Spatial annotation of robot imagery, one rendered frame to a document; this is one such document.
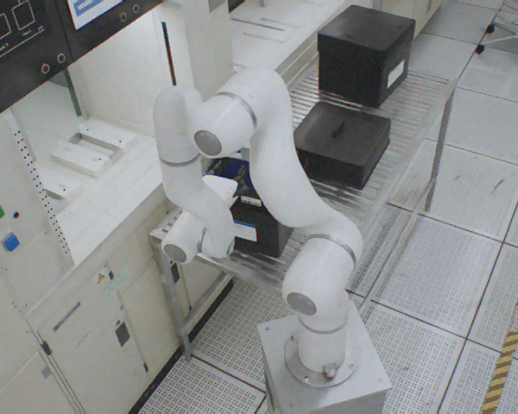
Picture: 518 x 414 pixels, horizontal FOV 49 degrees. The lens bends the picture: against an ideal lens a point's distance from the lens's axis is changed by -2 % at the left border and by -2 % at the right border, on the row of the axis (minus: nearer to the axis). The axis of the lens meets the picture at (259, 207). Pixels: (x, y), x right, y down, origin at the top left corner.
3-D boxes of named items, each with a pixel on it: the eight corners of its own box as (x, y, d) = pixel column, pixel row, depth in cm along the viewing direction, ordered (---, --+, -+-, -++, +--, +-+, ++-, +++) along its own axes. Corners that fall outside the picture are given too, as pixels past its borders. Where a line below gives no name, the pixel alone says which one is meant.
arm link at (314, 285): (356, 302, 137) (363, 234, 120) (325, 365, 126) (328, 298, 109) (310, 285, 141) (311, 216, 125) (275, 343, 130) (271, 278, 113)
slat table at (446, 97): (315, 428, 212) (319, 307, 159) (183, 360, 236) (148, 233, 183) (431, 208, 290) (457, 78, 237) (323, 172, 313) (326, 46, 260)
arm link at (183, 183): (237, 149, 121) (240, 243, 143) (170, 131, 126) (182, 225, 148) (219, 177, 116) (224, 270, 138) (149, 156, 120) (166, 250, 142)
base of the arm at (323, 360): (369, 376, 143) (376, 335, 130) (297, 396, 140) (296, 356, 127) (343, 316, 156) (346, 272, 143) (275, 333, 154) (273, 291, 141)
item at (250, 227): (196, 236, 180) (188, 197, 168) (231, 180, 198) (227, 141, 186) (279, 260, 172) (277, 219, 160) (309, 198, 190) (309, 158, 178)
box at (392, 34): (378, 109, 223) (384, 51, 206) (315, 89, 236) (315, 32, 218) (409, 75, 239) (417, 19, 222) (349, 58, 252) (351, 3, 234)
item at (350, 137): (361, 191, 191) (364, 160, 182) (281, 166, 202) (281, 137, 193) (391, 141, 209) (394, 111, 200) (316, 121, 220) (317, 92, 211)
